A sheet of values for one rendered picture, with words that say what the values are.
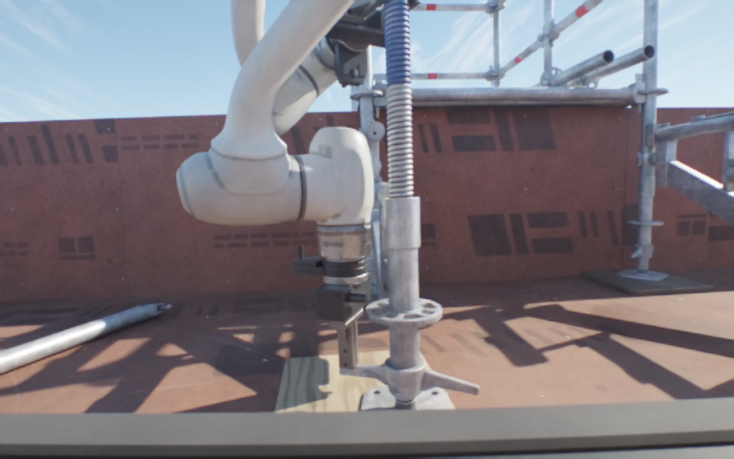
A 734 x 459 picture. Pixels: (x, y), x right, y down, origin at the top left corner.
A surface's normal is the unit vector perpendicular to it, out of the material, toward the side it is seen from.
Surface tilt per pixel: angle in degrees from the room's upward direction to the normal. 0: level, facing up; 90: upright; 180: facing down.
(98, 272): 90
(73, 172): 90
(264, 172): 104
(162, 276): 90
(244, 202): 112
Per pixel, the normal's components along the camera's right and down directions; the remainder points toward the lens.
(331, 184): 0.33, 0.07
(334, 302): -0.34, 0.11
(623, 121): 0.06, 0.10
